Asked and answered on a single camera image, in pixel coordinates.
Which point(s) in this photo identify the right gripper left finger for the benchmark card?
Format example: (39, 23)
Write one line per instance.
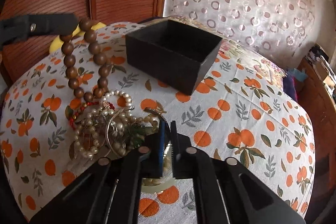
(109, 190)

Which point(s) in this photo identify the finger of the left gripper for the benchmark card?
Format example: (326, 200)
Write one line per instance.
(20, 28)

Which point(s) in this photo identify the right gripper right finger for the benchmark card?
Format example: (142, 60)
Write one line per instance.
(226, 191)

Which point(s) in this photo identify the silver bangle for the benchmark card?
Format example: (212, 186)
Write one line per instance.
(118, 132)

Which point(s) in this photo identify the black jewelry box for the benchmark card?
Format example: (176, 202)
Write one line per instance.
(175, 53)

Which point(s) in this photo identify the orange print bedsheet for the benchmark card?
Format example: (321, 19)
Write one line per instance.
(235, 111)

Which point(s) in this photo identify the dark blue blanket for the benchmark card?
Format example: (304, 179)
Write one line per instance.
(289, 86)

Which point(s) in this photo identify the wooden side cabinet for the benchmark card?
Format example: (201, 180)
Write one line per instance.
(315, 99)

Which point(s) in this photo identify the teal cloth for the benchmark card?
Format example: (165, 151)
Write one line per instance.
(300, 76)

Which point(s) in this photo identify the clutter pile on cabinet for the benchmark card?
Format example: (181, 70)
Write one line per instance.
(318, 60)

